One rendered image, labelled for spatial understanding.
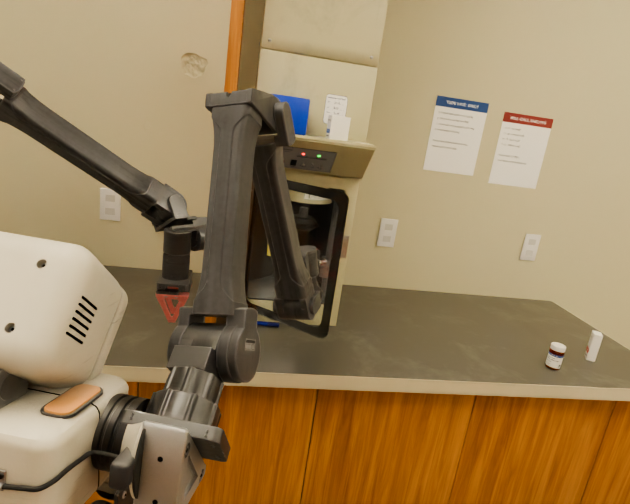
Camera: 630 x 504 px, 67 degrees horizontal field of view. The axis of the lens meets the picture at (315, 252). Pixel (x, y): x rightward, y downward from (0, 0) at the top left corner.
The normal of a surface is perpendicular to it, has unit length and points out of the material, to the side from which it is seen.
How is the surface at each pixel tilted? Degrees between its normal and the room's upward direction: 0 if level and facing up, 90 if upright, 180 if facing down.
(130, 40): 90
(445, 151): 90
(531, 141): 90
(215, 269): 66
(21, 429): 16
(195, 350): 40
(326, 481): 90
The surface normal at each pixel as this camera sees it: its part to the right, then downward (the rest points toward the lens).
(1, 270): 0.00, -0.46
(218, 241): -0.29, -0.20
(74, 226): 0.15, 0.29
